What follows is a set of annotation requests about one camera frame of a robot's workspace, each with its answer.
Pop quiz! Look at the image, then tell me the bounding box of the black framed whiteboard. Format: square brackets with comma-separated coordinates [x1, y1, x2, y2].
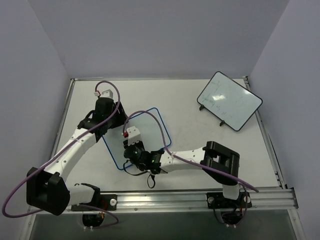
[196, 71, 263, 132]

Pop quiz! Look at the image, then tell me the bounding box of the aluminium mounting rail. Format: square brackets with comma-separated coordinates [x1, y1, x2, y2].
[24, 186, 299, 216]

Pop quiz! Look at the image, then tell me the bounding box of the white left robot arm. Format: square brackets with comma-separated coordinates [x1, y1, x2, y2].
[26, 97, 127, 216]

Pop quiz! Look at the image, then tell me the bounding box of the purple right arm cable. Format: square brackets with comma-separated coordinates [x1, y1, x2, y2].
[121, 110, 260, 226]

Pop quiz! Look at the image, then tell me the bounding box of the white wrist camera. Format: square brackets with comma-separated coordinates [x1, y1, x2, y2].
[100, 89, 113, 99]
[123, 126, 142, 146]

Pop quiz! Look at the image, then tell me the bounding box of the blue framed whiteboard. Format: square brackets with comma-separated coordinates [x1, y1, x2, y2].
[102, 107, 172, 171]

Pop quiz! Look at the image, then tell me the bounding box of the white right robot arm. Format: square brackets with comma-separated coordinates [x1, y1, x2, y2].
[123, 141, 252, 209]

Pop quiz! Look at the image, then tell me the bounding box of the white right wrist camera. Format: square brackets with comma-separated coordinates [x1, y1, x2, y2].
[123, 126, 142, 146]

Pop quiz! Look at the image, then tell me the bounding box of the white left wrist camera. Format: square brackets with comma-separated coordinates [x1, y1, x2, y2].
[100, 89, 113, 99]

